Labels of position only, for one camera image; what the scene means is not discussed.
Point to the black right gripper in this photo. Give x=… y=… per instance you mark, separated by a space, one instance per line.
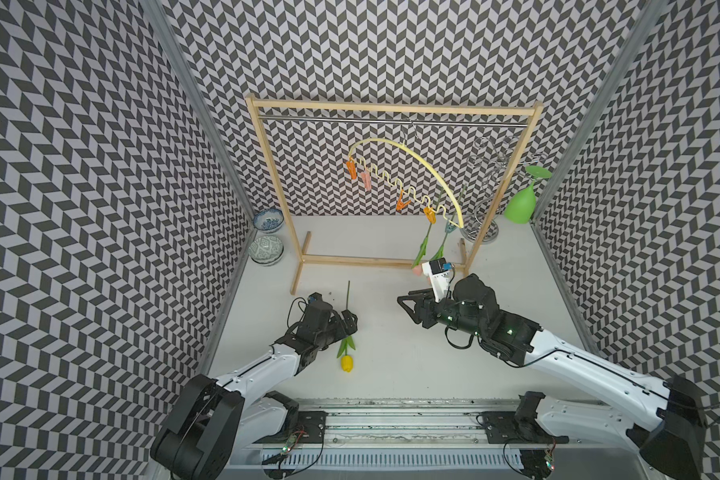
x=420 y=307

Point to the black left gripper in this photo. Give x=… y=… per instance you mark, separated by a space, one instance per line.
x=351 y=326

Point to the pink tulip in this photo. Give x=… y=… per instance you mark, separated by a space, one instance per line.
x=416 y=266
x=440 y=252

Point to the yellow tulip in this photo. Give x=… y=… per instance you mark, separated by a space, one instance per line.
x=346 y=360

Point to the yellow orange clothes peg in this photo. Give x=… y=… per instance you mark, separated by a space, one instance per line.
x=430 y=215

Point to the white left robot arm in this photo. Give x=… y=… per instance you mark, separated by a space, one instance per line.
x=214 y=417

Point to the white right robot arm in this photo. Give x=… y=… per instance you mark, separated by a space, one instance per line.
x=663 y=421

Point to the pink clothes peg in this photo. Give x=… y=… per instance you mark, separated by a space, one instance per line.
x=367 y=180

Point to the dark orange clothes peg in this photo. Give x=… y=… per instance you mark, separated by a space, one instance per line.
x=352 y=168

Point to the green patterned bowl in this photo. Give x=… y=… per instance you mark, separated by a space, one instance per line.
x=266 y=250

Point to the blue patterned small bowl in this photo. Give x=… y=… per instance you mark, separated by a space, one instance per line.
x=269 y=221

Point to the green plastic wine glass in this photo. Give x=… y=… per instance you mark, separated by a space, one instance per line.
x=522 y=205

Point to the right aluminium corner profile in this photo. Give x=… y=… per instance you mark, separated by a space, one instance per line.
x=647 y=19

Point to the aluminium corner profile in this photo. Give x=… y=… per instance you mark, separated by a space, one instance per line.
x=163 y=32
x=647 y=19

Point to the left aluminium corner profile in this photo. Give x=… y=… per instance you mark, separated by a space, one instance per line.
x=163 y=32

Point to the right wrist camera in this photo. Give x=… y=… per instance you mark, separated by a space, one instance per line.
x=440 y=272

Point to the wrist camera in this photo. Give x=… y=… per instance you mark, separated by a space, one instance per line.
x=316 y=305
x=440 y=272

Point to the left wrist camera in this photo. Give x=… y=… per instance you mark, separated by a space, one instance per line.
x=316 y=305

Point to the wooden clothes rack frame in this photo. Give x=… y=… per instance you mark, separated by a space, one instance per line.
x=255 y=106

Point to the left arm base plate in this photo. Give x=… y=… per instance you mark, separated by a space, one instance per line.
x=310 y=423

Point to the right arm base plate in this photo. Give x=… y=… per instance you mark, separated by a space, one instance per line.
x=501 y=427

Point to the metal wire glass stand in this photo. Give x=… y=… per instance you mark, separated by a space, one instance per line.
x=485 y=171

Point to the metal rack rail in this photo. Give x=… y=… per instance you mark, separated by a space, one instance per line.
x=321 y=119

